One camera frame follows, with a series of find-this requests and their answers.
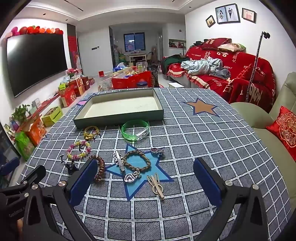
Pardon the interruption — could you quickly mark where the green translucent bangle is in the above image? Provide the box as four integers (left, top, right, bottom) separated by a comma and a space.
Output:
121, 120, 149, 142

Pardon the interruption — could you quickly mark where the red wall hanging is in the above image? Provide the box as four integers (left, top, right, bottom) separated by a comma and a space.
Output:
68, 35, 82, 70

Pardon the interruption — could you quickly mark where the metal selfie stick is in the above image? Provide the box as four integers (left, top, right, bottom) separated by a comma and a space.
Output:
246, 31, 270, 102

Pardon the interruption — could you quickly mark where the brown braided bracelet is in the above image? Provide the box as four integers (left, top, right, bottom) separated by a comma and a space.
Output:
122, 150, 151, 173

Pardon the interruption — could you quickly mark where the black bag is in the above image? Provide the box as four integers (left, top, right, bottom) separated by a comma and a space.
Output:
148, 65, 160, 88

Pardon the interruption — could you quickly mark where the dark framed panel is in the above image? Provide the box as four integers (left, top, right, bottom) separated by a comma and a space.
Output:
0, 123, 21, 161

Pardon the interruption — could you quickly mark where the purple silver charm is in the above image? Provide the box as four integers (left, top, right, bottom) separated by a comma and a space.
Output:
151, 147, 166, 159

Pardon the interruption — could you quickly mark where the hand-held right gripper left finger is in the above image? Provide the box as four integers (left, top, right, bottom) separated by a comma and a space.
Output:
23, 159, 98, 241

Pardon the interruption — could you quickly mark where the white table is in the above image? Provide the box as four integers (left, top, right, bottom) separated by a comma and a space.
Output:
128, 54, 148, 63

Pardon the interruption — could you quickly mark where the colourful ball garland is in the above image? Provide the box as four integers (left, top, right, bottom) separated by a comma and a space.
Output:
6, 26, 64, 38

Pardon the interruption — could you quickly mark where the grey crumpled cloth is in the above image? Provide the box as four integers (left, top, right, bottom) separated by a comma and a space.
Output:
209, 69, 232, 78

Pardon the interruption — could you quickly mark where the red gift bag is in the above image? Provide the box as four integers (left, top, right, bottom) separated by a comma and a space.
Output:
112, 71, 153, 89

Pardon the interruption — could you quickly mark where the yellow bow hair tie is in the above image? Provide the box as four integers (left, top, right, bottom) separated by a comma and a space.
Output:
84, 126, 100, 141

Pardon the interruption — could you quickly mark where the grey-green shallow tray box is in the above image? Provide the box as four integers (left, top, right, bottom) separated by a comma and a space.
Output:
73, 88, 164, 130

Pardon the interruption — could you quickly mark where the silver hair clip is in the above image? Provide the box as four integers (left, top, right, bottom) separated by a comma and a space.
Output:
113, 151, 126, 173

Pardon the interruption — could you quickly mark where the medium photo frame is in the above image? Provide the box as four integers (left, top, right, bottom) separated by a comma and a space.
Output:
242, 8, 256, 24

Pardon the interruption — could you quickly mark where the potted green plant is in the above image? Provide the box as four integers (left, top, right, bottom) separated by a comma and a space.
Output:
11, 104, 31, 124

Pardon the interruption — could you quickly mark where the glass coffee table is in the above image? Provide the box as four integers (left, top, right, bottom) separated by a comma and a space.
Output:
97, 67, 148, 91

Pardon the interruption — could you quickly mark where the red printed pillow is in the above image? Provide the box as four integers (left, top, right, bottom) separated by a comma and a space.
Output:
201, 38, 232, 50

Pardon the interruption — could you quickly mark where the black television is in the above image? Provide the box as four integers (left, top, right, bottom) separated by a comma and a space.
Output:
6, 34, 68, 98

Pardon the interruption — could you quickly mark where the pink yellow flower bracelet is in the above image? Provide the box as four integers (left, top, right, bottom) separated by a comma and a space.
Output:
67, 140, 91, 160

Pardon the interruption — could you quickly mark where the light green sofa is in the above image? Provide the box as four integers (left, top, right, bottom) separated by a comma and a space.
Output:
231, 72, 296, 167

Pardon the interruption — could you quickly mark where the stack of red gift boxes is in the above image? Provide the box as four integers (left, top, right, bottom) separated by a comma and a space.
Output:
59, 76, 91, 107

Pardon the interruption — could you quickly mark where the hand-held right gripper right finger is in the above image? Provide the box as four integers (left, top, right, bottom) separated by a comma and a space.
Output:
193, 158, 270, 241

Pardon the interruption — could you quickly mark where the large double photo frame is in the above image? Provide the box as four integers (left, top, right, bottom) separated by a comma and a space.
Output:
215, 3, 241, 24

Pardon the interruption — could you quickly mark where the lime green box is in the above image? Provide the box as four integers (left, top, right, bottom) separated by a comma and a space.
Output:
42, 107, 63, 127

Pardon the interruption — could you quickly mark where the orange box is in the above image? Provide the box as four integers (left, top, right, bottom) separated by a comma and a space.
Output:
25, 118, 47, 147

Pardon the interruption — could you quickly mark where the brown spiral hair tie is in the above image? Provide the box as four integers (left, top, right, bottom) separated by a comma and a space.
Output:
89, 155, 105, 183

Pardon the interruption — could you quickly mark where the gold rabbit-ear hair clip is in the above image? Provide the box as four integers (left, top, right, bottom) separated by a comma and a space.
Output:
147, 173, 165, 201

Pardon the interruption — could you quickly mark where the light blue crumpled blanket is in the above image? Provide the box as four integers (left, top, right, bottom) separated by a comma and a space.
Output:
181, 58, 223, 75

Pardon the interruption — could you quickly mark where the pink flower bouquet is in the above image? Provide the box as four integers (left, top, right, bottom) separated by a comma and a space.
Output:
67, 68, 83, 78

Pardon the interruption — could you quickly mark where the green plastic bag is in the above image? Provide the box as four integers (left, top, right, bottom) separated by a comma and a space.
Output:
15, 131, 35, 161

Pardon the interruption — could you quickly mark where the black hair clip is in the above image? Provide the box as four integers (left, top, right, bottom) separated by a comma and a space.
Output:
64, 162, 80, 175

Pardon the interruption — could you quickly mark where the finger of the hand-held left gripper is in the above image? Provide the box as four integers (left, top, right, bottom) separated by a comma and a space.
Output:
0, 158, 20, 178
13, 165, 47, 189

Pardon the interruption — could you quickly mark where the red embroidered cushion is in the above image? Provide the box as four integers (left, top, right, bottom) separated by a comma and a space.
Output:
266, 106, 296, 155

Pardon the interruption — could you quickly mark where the dark green cloth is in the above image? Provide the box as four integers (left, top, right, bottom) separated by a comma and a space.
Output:
161, 56, 185, 75

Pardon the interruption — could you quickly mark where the red printed sofa blanket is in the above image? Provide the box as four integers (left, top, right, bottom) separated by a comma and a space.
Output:
166, 43, 277, 112

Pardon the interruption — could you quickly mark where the floral pillow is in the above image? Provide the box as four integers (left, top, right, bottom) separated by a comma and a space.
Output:
217, 43, 246, 53

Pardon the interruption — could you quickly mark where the grey plaid star tablecloth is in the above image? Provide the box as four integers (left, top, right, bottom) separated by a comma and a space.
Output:
21, 88, 292, 241

